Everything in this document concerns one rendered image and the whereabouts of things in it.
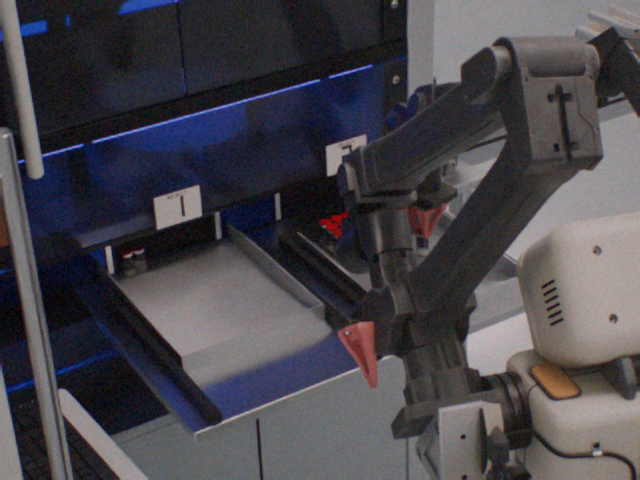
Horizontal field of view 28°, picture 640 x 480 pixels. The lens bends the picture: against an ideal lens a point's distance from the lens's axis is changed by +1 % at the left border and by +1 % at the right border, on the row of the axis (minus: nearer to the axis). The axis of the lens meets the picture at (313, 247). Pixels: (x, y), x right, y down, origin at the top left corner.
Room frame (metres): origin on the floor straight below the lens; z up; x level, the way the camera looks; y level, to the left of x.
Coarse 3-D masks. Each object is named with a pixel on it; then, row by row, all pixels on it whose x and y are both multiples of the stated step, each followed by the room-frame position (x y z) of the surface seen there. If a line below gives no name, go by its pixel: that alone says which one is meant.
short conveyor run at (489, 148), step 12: (624, 96) 2.55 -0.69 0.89; (600, 108) 2.51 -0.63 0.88; (612, 108) 2.53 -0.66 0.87; (624, 108) 2.55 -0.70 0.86; (600, 120) 2.52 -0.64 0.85; (504, 132) 2.39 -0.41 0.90; (480, 144) 2.36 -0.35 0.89; (492, 144) 2.37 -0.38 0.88; (468, 156) 2.34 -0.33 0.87; (480, 156) 2.36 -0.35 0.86; (492, 156) 2.37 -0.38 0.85
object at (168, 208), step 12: (180, 192) 1.90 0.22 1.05; (192, 192) 1.91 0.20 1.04; (156, 204) 1.88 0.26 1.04; (168, 204) 1.89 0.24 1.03; (180, 204) 1.90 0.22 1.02; (192, 204) 1.91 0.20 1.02; (156, 216) 1.88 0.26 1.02; (168, 216) 1.89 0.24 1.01; (180, 216) 1.90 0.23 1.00; (192, 216) 1.91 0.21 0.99
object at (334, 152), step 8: (360, 136) 2.08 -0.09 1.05; (336, 144) 2.06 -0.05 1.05; (344, 144) 2.06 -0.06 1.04; (352, 144) 2.07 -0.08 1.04; (360, 144) 2.08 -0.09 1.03; (328, 152) 2.05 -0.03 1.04; (336, 152) 2.06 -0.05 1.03; (344, 152) 2.06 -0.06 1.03; (328, 160) 2.05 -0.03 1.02; (336, 160) 2.06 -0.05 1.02; (328, 168) 2.05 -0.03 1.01; (336, 168) 2.06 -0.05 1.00; (328, 176) 2.05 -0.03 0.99
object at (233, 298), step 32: (192, 256) 1.97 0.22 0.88; (224, 256) 1.96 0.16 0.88; (256, 256) 1.93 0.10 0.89; (128, 288) 1.87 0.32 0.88; (160, 288) 1.86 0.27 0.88; (192, 288) 1.86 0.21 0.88; (224, 288) 1.85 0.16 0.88; (256, 288) 1.85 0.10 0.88; (288, 288) 1.84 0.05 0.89; (160, 320) 1.76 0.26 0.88; (192, 320) 1.76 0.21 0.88; (224, 320) 1.75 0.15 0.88; (256, 320) 1.75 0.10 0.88; (288, 320) 1.70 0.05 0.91; (320, 320) 1.73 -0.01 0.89; (192, 352) 1.62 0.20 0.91; (224, 352) 1.65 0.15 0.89
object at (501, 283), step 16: (448, 224) 2.01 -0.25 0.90; (304, 240) 1.95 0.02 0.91; (416, 240) 1.99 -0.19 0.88; (432, 240) 1.98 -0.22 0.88; (320, 256) 1.91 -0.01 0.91; (416, 256) 1.93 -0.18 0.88; (336, 272) 1.86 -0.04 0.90; (368, 272) 1.88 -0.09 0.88; (496, 272) 1.87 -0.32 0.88; (512, 272) 1.84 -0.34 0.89; (352, 288) 1.81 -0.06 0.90; (368, 288) 1.83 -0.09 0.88; (480, 288) 1.82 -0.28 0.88; (496, 288) 1.77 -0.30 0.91; (512, 288) 1.79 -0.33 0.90; (480, 304) 1.76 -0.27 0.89
